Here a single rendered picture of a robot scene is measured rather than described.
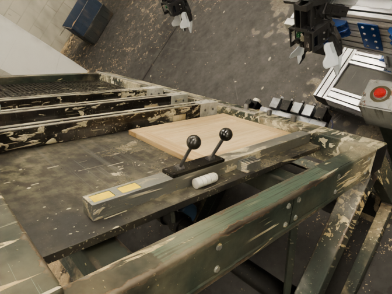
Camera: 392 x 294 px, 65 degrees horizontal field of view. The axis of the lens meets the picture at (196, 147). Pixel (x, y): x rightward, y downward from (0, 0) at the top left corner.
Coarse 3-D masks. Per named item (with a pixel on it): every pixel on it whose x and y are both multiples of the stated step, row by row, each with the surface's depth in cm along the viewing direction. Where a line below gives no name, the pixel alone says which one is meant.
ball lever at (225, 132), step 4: (224, 128) 84; (228, 128) 84; (220, 132) 84; (224, 132) 84; (228, 132) 84; (232, 132) 85; (220, 136) 84; (224, 136) 84; (228, 136) 84; (220, 140) 87; (224, 140) 85; (228, 140) 85; (220, 144) 87; (216, 148) 88; (212, 152) 90; (208, 156) 91; (212, 156) 91
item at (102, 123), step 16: (112, 112) 128; (128, 112) 132; (144, 112) 133; (160, 112) 139; (176, 112) 145; (192, 112) 152; (208, 112) 160; (0, 128) 100; (16, 128) 101; (32, 128) 103; (48, 128) 107; (64, 128) 111; (80, 128) 115; (96, 128) 119; (112, 128) 124; (128, 128) 129; (0, 144) 98; (16, 144) 102; (32, 144) 105
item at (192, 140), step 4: (188, 136) 77; (192, 136) 76; (196, 136) 76; (188, 140) 76; (192, 140) 76; (196, 140) 76; (200, 140) 77; (188, 144) 76; (192, 144) 76; (196, 144) 76; (200, 144) 77; (188, 148) 79; (192, 148) 76; (196, 148) 77; (188, 152) 79; (184, 156) 81; (184, 160) 81; (180, 164) 82; (176, 168) 83; (180, 168) 83; (184, 168) 84
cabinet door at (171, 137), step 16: (144, 128) 127; (160, 128) 129; (176, 128) 131; (192, 128) 133; (208, 128) 134; (240, 128) 137; (256, 128) 139; (272, 128) 139; (160, 144) 111; (176, 144) 112; (208, 144) 115; (224, 144) 116; (240, 144) 117
